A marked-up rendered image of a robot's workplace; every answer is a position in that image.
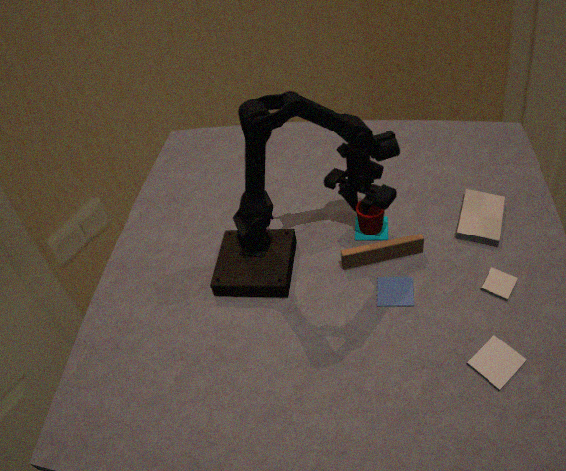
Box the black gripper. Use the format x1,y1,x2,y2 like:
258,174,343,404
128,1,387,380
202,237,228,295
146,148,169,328
324,165,396,215

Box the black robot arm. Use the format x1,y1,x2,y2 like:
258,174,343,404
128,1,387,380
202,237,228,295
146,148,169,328
233,91,400,258

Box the red cup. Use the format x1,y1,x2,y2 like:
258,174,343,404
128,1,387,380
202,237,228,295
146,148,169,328
356,201,385,235

